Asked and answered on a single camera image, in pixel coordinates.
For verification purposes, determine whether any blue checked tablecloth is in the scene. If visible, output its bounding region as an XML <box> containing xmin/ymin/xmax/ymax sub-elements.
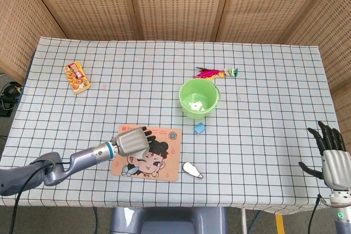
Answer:
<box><xmin>0</xmin><ymin>36</ymin><xmax>348</xmax><ymax>214</ymax></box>

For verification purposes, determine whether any yellow food box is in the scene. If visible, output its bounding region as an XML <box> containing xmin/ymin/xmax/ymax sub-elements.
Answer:
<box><xmin>63</xmin><ymin>60</ymin><xmax>91</xmax><ymax>95</ymax></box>

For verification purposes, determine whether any clear correction tape dispenser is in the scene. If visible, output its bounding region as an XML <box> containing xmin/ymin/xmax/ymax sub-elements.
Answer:
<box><xmin>183</xmin><ymin>162</ymin><xmax>205</xmax><ymax>179</ymax></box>

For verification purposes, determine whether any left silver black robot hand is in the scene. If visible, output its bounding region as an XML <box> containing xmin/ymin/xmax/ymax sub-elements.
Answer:
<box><xmin>111</xmin><ymin>125</ymin><xmax>157</xmax><ymax>161</ymax></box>

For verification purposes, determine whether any green plastic bucket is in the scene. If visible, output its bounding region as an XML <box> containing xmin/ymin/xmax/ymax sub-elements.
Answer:
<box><xmin>179</xmin><ymin>78</ymin><xmax>222</xmax><ymax>120</ymax></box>

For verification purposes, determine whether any blue white square block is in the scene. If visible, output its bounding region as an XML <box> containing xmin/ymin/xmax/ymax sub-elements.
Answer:
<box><xmin>193</xmin><ymin>122</ymin><xmax>207</xmax><ymax>135</ymax></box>

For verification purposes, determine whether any black cable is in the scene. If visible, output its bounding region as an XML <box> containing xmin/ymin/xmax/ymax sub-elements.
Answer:
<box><xmin>309</xmin><ymin>194</ymin><xmax>323</xmax><ymax>234</ymax></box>
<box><xmin>9</xmin><ymin>159</ymin><xmax>66</xmax><ymax>234</ymax></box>

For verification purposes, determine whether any woven folding screen panel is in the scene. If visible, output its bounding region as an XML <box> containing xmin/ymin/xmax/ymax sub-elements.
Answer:
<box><xmin>23</xmin><ymin>0</ymin><xmax>145</xmax><ymax>42</ymax></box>
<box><xmin>285</xmin><ymin>0</ymin><xmax>351</xmax><ymax>136</ymax></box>
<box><xmin>0</xmin><ymin>0</ymin><xmax>68</xmax><ymax>81</ymax></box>
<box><xmin>126</xmin><ymin>0</ymin><xmax>235</xmax><ymax>42</ymax></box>
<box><xmin>216</xmin><ymin>0</ymin><xmax>341</xmax><ymax>44</ymax></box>

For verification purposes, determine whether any black floor equipment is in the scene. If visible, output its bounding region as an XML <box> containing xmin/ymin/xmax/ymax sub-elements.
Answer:
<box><xmin>0</xmin><ymin>80</ymin><xmax>22</xmax><ymax>117</ymax></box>

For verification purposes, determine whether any colourful feather shuttlecock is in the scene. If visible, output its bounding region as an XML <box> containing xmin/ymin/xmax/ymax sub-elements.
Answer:
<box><xmin>193</xmin><ymin>66</ymin><xmax>239</xmax><ymax>79</ymax></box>

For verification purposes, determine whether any grey robot torso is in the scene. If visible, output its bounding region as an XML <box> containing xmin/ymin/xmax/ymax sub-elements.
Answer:
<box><xmin>109</xmin><ymin>206</ymin><xmax>228</xmax><ymax>234</ymax></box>

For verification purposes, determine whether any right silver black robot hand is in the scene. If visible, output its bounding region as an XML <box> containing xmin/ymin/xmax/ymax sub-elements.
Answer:
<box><xmin>298</xmin><ymin>120</ymin><xmax>351</xmax><ymax>191</ymax></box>

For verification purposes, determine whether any white table leg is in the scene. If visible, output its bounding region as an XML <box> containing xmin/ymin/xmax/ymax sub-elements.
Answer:
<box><xmin>240</xmin><ymin>208</ymin><xmax>247</xmax><ymax>234</ymax></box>

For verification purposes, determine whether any cartoon girl mouse pad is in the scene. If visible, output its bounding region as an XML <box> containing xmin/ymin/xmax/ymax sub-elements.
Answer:
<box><xmin>110</xmin><ymin>124</ymin><xmax>183</xmax><ymax>183</ymax></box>

